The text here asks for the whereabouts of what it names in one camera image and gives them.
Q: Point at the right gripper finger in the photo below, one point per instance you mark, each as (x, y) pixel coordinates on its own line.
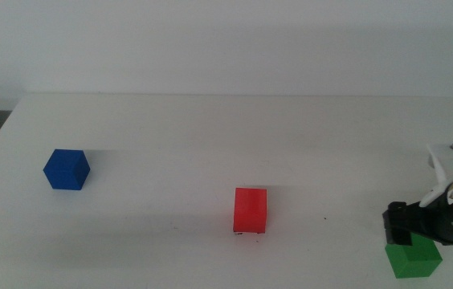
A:
(399, 237)

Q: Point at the green cube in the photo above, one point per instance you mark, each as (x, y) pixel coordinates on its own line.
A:
(413, 261)

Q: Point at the blue cube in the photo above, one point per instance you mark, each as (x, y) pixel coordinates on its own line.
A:
(66, 170)

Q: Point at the red cube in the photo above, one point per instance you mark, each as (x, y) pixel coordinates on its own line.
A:
(250, 210)

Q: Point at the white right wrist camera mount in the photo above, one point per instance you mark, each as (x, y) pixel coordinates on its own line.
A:
(451, 162)

